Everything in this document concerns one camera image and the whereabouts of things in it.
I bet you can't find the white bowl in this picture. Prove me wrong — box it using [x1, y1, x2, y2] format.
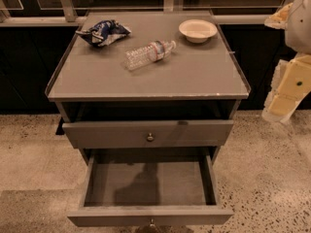
[179, 19, 218, 44]

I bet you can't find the grey drawer cabinet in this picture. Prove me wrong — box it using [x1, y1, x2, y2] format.
[46, 11, 250, 159]

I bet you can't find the metal drawer knob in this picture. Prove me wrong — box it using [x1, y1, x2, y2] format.
[149, 219, 156, 230]
[146, 133, 155, 142]

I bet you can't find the grey open middle drawer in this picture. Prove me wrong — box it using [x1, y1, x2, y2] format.
[68, 152, 233, 227]

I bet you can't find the metal middle drawer knob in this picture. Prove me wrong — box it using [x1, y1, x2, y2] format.
[149, 219, 156, 230]

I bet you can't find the metal top drawer knob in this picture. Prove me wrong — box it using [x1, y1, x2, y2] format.
[146, 133, 155, 142]

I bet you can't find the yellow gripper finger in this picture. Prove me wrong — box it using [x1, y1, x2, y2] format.
[261, 54, 311, 122]
[264, 3, 293, 30]

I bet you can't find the clear plastic water bottle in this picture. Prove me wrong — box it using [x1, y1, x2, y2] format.
[124, 41, 176, 71]

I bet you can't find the grey top drawer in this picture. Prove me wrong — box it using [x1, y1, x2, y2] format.
[63, 120, 233, 149]

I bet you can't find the metal railing frame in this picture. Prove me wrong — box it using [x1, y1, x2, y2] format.
[0, 0, 293, 27]

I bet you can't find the blue crumpled chip bag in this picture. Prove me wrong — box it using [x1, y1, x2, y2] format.
[76, 19, 131, 48]

